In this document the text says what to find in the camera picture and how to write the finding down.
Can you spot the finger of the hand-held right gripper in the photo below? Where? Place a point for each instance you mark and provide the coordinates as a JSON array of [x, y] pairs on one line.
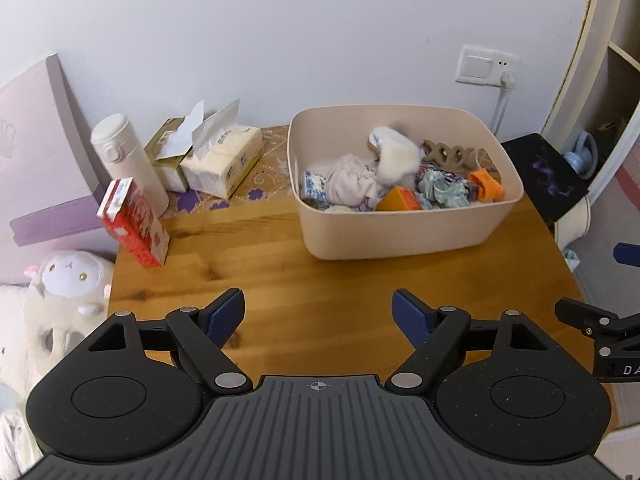
[[580, 312], [627, 252]]

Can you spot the light blue kettle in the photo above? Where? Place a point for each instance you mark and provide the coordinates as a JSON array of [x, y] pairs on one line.
[[580, 160]]

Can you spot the wooden desktop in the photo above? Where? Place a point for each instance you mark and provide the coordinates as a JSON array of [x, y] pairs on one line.
[[300, 280]]

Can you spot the brown hair claw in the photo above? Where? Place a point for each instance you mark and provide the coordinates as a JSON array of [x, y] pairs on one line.
[[445, 155]]

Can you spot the teal cloth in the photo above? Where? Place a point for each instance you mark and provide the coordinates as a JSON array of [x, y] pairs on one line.
[[571, 258]]

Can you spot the orange hair clip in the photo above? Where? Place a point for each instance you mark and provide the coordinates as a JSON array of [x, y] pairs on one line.
[[487, 185]]

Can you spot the beige plastic storage bin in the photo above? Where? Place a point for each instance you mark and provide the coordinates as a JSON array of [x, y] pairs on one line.
[[400, 235]]

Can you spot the red carton box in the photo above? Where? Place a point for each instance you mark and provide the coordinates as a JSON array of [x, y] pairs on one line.
[[140, 225]]

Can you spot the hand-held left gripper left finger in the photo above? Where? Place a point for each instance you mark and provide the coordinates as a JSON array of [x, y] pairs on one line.
[[227, 312]]

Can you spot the white thermos bottle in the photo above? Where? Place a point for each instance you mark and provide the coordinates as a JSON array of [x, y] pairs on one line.
[[125, 160]]

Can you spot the cream wardrobe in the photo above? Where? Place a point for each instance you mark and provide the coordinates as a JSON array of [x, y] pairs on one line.
[[590, 60]]

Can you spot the gold tissue box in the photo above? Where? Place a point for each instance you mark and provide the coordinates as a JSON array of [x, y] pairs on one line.
[[165, 170]]

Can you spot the blue grey scrunchie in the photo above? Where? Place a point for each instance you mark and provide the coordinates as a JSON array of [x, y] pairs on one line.
[[440, 187]]

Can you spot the blue white tissue packet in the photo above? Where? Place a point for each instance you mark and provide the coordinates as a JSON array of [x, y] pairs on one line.
[[315, 185]]

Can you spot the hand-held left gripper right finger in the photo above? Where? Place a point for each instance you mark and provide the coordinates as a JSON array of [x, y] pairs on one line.
[[412, 317]]

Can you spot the yellow soft tissue pack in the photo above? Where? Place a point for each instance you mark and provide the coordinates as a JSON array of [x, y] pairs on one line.
[[220, 165]]

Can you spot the white wall switch socket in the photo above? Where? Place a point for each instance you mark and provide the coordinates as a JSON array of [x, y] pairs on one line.
[[475, 65]]

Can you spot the purple white box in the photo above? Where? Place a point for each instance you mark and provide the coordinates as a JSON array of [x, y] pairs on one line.
[[40, 135]]

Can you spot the white fuzzy headband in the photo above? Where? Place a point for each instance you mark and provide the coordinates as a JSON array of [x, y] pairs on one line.
[[400, 160]]

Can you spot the black cushion purple print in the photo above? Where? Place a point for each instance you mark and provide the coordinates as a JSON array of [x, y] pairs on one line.
[[540, 170]]

